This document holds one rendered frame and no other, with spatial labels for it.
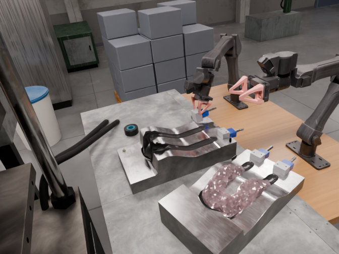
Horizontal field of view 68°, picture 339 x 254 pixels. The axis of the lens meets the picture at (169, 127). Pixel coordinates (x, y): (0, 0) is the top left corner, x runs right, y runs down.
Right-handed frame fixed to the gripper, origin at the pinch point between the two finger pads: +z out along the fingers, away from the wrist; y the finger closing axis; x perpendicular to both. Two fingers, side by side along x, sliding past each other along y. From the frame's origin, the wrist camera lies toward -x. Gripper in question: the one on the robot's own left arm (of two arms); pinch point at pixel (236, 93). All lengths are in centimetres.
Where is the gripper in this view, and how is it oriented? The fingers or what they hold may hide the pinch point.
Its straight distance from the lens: 88.4
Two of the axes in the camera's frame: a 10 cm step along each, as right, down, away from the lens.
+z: -9.4, 2.7, -2.2
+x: 1.2, 8.4, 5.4
